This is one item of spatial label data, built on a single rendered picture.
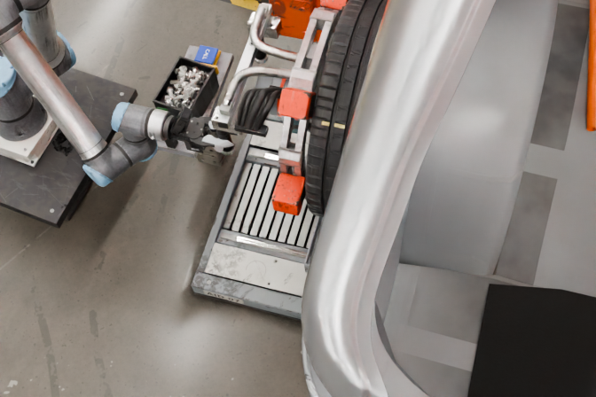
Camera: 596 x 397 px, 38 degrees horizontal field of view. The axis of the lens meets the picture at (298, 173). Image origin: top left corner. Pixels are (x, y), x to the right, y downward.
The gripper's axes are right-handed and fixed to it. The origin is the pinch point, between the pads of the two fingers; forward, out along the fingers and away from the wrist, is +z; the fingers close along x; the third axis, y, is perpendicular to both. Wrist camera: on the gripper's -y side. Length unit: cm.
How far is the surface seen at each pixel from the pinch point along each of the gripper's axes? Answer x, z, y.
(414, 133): 39, 57, -89
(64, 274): 28, -69, 83
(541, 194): 5, 87, -14
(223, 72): -45, -23, 38
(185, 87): -28.6, -29.0, 25.8
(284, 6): -60, -2, 13
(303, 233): -8, 15, 77
